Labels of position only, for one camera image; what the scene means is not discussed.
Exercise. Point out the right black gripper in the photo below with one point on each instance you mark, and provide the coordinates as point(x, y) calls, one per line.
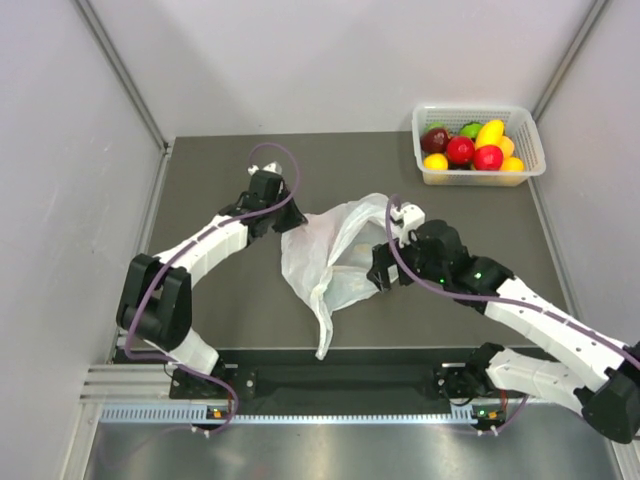
point(380, 276)

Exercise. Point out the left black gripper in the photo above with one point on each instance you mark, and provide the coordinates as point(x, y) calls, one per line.
point(295, 219)

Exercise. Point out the white printed plastic bag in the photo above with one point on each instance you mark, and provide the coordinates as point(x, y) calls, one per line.
point(326, 261)

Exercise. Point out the red fruit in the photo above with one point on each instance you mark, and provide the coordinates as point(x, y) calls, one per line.
point(488, 158)
point(460, 150)

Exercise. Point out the yellow fruit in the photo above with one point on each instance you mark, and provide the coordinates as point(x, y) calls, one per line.
point(490, 133)

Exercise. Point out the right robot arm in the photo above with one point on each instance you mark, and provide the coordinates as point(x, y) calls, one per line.
point(589, 374)

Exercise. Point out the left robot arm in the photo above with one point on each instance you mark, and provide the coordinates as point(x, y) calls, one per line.
point(156, 301)

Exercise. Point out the green fruit behind apple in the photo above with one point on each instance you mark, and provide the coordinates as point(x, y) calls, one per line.
point(434, 125)

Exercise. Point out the green striped fruit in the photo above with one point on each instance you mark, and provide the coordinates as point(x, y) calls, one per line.
point(471, 130)

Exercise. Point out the yellow lemon left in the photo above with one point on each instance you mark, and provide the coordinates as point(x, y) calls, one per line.
point(436, 162)

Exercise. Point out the yellow lemon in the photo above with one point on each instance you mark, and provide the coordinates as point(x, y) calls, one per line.
point(512, 164)
point(436, 162)

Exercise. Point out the red apple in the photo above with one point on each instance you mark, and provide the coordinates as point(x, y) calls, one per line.
point(435, 140)

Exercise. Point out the white perforated plastic basket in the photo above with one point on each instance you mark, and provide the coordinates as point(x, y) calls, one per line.
point(519, 127)

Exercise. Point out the yellow lemon right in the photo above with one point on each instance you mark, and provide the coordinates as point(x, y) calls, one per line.
point(512, 164)

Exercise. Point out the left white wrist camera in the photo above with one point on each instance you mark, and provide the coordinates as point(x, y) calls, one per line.
point(272, 168)

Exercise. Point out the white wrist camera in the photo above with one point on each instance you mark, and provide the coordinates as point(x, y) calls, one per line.
point(407, 217)
point(272, 168)

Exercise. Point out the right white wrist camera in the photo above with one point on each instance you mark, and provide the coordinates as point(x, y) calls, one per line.
point(407, 217)

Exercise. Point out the slotted cable duct rail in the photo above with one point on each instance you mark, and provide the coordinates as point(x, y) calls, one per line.
point(205, 414)

